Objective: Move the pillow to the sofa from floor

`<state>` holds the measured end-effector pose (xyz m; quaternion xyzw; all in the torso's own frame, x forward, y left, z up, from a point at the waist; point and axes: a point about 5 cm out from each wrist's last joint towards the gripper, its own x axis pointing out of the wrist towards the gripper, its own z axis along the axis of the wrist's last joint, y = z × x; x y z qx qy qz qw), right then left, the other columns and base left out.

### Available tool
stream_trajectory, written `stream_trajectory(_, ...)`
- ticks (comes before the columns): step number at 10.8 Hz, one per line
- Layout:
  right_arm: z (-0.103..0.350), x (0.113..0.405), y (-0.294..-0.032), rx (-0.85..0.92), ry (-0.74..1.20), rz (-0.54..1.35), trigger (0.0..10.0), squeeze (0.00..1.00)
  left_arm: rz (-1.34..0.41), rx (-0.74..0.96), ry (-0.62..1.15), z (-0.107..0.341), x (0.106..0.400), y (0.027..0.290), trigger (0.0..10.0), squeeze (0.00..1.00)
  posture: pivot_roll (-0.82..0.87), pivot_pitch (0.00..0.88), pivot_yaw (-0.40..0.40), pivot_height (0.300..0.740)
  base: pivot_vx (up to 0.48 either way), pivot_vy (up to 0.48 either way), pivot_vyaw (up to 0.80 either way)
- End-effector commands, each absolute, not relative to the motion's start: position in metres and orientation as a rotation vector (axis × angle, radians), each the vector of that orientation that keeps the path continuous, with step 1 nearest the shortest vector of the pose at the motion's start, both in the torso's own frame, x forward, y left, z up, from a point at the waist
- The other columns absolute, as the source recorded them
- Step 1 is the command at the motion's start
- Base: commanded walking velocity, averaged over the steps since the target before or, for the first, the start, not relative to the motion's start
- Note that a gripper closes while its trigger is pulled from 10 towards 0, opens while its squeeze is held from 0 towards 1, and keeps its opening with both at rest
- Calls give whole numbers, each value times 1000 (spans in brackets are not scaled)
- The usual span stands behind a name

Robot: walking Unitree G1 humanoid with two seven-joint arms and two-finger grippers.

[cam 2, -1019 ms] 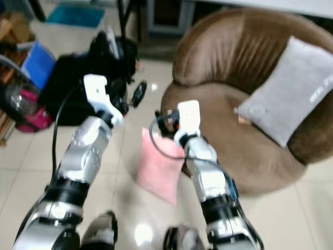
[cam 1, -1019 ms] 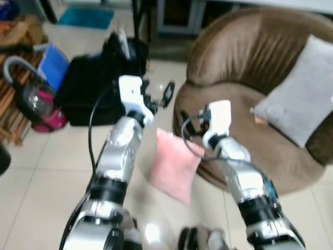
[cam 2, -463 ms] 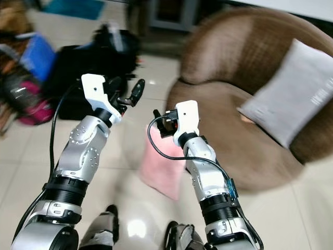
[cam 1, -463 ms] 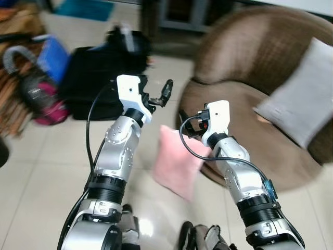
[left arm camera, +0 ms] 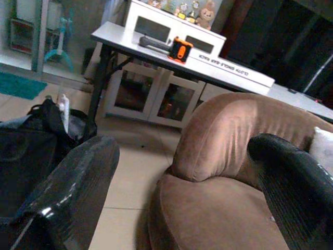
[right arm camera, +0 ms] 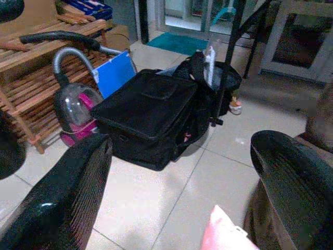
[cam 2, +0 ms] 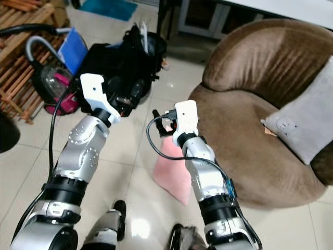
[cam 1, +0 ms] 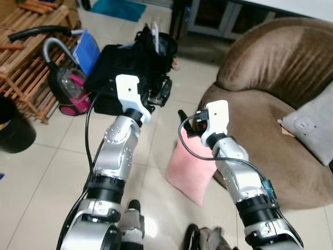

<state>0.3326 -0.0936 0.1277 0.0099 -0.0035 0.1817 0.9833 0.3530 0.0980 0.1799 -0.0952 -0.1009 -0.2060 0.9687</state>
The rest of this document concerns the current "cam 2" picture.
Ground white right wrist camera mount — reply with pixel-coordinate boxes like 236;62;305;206
172;100;200;147

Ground pink black vacuum cleaner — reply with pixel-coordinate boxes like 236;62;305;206
0;23;85;117

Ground brown suede sofa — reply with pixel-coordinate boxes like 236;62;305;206
188;18;333;210

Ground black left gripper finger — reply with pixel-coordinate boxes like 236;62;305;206
128;83;144;113

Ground wooden slatted rack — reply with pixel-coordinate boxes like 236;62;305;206
0;0;69;125

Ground robot leg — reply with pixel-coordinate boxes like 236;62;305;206
168;223;209;250
83;199;127;250

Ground blue folder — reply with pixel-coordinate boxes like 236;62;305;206
57;27;89;76

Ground robot left leg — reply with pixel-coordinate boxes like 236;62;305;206
83;199;127;250

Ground pink pillow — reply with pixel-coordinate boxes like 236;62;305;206
152;135;194;207

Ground white low cabinet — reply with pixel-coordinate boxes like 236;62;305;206
176;0;266;40

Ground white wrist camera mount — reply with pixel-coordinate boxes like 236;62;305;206
172;100;200;147
81;73;121;126

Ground robot right leg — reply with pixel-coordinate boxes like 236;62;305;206
168;223;209;250

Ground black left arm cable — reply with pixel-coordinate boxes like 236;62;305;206
8;86;84;250

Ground black fabric bag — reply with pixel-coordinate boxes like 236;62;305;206
70;23;169;118

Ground teal floor mat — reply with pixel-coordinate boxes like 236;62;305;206
80;0;139;21

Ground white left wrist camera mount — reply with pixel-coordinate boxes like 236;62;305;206
81;73;121;126

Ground grey pillow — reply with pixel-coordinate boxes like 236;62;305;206
261;55;333;167

